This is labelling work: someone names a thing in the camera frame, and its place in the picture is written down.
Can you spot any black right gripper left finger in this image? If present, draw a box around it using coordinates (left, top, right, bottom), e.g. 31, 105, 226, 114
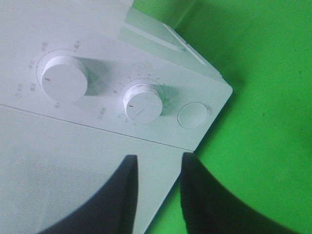
41, 155, 138, 234

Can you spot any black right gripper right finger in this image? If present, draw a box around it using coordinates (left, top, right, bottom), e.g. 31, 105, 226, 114
180, 153, 312, 234

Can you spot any white microwave door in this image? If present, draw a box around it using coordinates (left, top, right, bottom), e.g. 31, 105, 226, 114
0, 106, 193, 234

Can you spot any round white door button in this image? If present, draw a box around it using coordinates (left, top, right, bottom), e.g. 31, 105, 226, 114
177, 102, 209, 129

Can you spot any lower white timer knob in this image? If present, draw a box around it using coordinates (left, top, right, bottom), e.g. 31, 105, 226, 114
123, 83, 163, 124

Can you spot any upper white power knob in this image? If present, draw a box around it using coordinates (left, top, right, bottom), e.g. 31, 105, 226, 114
41, 56, 89, 102

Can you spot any white microwave oven body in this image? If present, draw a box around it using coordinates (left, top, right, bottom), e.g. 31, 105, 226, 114
0, 0, 233, 150

